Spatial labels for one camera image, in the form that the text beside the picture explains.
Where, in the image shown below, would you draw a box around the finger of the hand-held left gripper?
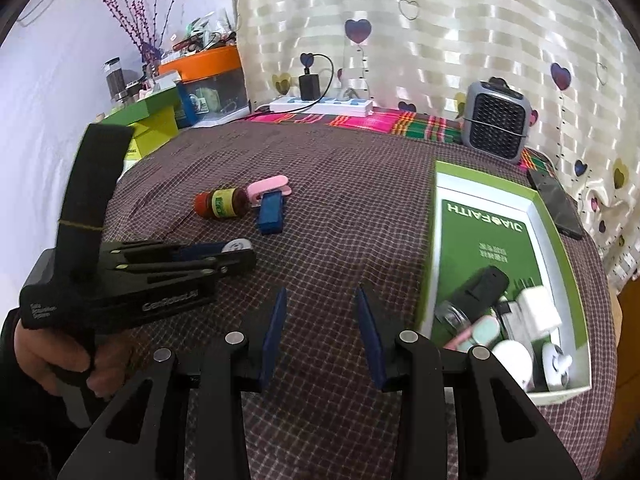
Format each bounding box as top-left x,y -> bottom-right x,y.
104,240 -> 227,262
116,249 -> 259,289

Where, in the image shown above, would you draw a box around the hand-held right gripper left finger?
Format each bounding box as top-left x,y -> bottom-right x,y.
57,287 -> 288,480

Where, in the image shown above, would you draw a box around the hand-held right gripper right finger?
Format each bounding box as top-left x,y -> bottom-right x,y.
353,282 -> 583,480

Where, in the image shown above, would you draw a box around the pink and mint case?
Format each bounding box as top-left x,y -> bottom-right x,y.
442,316 -> 502,355

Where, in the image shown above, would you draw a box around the black clip device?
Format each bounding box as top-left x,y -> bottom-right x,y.
434,265 -> 511,337

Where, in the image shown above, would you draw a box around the white cap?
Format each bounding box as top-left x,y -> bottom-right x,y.
487,340 -> 535,392

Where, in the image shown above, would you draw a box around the green and white cardboard box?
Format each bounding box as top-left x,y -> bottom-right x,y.
417,159 -> 594,407

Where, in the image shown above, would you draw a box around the white square adapter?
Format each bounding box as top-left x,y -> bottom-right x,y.
515,286 -> 564,345

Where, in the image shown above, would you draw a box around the person's left hand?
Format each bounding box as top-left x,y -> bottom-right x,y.
12,310 -> 128,408

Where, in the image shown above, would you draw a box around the red cap brown bottle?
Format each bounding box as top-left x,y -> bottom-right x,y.
194,186 -> 252,220

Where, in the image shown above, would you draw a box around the blue rectangular block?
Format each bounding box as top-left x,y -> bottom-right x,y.
257,191 -> 286,236

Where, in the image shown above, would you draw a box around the pink clip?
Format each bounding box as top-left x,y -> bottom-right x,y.
247,175 -> 292,208

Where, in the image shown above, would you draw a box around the yellow green boxes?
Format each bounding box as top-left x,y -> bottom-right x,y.
101,86 -> 182,130

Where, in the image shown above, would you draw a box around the blue printed box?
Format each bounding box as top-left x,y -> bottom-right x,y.
176,85 -> 222,129

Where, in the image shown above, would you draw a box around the dark clear storage box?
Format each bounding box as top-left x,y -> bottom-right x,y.
177,72 -> 251,127

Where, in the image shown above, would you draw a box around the glass jar with black lid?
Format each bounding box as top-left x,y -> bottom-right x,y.
103,57 -> 129,107

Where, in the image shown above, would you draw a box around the orange box lid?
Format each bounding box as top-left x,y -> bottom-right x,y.
158,44 -> 244,82

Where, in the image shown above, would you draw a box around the white power strip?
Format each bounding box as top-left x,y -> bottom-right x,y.
269,97 -> 376,118

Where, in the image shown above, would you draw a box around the black charger plug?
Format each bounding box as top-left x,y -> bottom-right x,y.
298,73 -> 321,102

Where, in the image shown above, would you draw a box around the colourful plaid cloth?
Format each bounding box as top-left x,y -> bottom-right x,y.
244,107 -> 553,172

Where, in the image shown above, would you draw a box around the black smartphone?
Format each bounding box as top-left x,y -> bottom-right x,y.
526,167 -> 585,241

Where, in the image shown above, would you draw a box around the dried purple flower branches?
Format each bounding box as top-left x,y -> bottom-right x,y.
86,0 -> 192,63

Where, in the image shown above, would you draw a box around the grey desktop fan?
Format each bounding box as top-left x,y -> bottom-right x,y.
459,79 -> 533,152

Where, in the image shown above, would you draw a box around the heart print curtain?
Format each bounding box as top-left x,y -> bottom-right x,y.
229,0 -> 640,283

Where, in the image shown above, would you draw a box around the black charger cable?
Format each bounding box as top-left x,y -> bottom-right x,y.
257,52 -> 336,112

